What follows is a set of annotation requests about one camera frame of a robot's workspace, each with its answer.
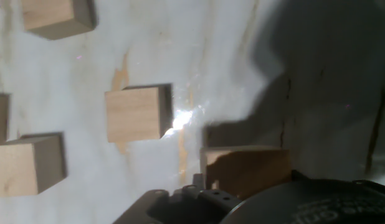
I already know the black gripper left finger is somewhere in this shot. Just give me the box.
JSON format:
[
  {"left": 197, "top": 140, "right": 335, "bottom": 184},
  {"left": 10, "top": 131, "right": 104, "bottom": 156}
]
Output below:
[{"left": 113, "top": 173, "right": 243, "bottom": 224}]

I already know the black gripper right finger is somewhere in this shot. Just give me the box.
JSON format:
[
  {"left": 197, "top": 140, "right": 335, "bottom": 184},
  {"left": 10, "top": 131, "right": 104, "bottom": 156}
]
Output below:
[{"left": 291, "top": 169, "right": 309, "bottom": 181}]

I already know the large wooden cube block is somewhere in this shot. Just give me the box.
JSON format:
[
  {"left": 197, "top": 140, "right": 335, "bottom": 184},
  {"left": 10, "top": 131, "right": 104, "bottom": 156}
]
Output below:
[
  {"left": 0, "top": 92, "right": 11, "bottom": 146},
  {"left": 104, "top": 83, "right": 174, "bottom": 143},
  {"left": 0, "top": 132, "right": 68, "bottom": 198},
  {"left": 21, "top": 0, "right": 97, "bottom": 40},
  {"left": 199, "top": 145, "right": 292, "bottom": 200}
]

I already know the white marble pattern mat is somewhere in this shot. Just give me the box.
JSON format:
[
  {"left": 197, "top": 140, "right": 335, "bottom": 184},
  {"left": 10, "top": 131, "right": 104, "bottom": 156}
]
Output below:
[{"left": 0, "top": 0, "right": 385, "bottom": 224}]

